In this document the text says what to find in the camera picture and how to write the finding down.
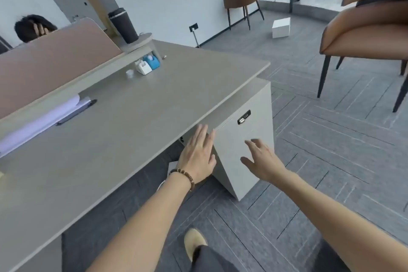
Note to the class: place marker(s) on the blue tape dispenser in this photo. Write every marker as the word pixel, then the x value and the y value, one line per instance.
pixel 153 62

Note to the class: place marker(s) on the white paper sheets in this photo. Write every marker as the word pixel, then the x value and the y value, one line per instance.
pixel 38 122

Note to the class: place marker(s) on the black wall socket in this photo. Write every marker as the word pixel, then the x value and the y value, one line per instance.
pixel 193 27

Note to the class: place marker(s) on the brown desk divider panel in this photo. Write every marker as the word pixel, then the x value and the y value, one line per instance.
pixel 54 61

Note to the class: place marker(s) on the black cabinet lock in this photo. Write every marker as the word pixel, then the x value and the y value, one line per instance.
pixel 244 117

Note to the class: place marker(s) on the grey desk cabinet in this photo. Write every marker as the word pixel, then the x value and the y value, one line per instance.
pixel 245 141

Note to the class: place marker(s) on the person's right hand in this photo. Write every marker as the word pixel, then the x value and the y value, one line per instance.
pixel 264 163

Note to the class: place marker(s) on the white cardboard box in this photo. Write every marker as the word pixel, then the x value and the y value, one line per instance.
pixel 281 28

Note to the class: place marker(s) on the white box under desk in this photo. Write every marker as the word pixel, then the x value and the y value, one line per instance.
pixel 172 169

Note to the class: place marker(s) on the person's left forearm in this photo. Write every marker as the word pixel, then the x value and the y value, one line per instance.
pixel 143 227

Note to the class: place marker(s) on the beige shoe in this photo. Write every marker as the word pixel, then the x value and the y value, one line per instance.
pixel 194 243

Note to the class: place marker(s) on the person's left hand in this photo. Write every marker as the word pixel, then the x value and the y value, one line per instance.
pixel 196 161

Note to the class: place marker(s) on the white tape dispenser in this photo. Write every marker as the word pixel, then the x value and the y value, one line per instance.
pixel 143 68

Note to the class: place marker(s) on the wooden door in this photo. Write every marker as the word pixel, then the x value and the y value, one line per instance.
pixel 91 0

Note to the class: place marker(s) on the person's right thumb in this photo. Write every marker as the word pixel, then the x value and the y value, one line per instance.
pixel 247 162

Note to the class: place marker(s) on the dark trouser leg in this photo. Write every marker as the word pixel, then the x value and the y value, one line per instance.
pixel 213 260

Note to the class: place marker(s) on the black travel tumbler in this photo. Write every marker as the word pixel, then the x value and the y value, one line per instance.
pixel 124 26

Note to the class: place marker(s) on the small white cap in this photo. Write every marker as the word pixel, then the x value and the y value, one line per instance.
pixel 129 74

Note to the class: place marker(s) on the person's left thumb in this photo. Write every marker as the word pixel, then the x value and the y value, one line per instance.
pixel 214 161

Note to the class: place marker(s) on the person's right forearm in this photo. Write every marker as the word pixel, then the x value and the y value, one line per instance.
pixel 334 217

